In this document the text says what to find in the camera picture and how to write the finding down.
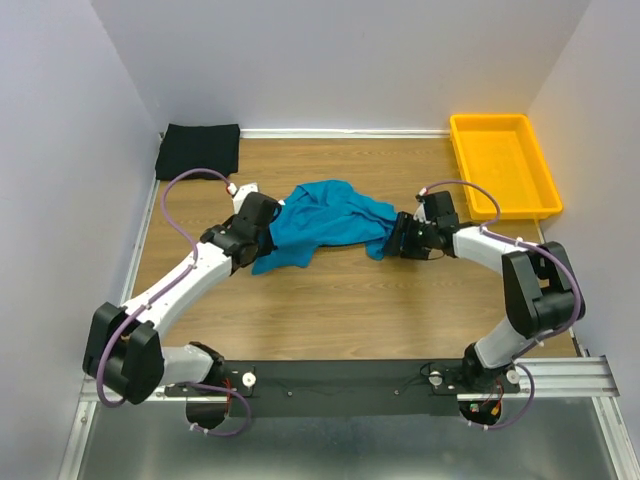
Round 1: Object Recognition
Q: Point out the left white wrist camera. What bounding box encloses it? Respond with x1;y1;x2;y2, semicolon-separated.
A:
226;182;259;203

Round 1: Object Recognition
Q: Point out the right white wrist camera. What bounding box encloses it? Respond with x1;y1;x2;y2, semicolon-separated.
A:
413;187;430;224

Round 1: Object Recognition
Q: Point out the folded black t shirt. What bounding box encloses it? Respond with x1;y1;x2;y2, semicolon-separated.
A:
155;124;241;181

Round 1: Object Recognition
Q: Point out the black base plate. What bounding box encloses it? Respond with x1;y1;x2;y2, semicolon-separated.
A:
164;358;521;419

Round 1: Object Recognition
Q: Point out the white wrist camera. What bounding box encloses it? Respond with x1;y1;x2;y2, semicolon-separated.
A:
226;182;259;203
413;187;430;224

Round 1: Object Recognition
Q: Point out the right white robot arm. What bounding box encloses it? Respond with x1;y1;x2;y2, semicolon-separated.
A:
383;191;586;392

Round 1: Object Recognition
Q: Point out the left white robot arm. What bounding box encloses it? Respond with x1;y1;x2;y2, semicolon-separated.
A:
82;191;282;407

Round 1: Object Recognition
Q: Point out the blue t shirt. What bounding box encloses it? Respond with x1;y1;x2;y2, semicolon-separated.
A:
252;180;397;275

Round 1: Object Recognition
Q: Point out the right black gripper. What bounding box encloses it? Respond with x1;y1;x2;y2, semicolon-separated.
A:
380;211;436;261

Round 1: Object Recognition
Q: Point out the yellow plastic bin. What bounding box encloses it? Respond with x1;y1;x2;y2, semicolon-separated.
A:
450;113;563;221

